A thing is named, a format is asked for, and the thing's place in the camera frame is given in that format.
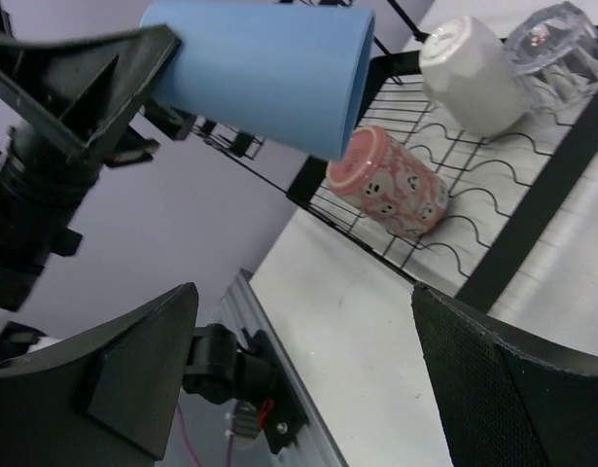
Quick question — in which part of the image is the light blue plastic cup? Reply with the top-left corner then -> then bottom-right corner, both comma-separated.
140,1 -> 375,162

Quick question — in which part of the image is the pink ghost pattern mug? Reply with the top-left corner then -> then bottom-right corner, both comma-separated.
326,126 -> 448,238

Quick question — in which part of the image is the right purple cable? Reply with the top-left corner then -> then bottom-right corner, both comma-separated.
174,401 -> 241,467

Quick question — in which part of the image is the clear faceted glass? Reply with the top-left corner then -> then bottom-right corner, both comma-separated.
504,1 -> 598,112

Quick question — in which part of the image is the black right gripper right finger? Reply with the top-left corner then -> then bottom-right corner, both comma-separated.
411,283 -> 598,466

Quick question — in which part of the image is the white faceted ceramic cup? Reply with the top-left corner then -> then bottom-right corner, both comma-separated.
419,16 -> 527,137

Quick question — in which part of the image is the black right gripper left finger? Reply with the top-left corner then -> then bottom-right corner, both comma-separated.
0,283 -> 198,466

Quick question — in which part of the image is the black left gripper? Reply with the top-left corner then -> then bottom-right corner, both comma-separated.
0,24 -> 194,311

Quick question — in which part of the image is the aluminium mounting rail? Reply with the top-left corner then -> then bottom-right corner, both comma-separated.
220,269 -> 347,467

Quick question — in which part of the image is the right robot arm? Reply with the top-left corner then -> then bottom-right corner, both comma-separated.
0,283 -> 598,466

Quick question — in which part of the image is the black wire dish rack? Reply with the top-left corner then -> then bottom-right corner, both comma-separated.
191,0 -> 598,312

